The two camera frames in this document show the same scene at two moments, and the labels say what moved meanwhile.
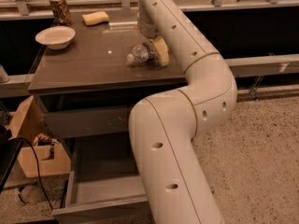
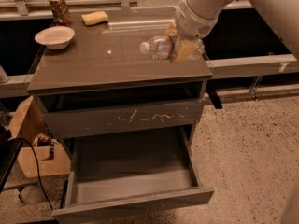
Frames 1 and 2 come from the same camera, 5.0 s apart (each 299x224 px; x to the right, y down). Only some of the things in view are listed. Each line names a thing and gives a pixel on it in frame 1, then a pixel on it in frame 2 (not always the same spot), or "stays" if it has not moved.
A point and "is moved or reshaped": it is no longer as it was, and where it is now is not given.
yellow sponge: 98,17 stays
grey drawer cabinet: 90,90 stays
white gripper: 148,29 → 193,23
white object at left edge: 4,77 stays
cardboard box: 40,154 stays
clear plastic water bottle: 142,52 is moved or reshaped
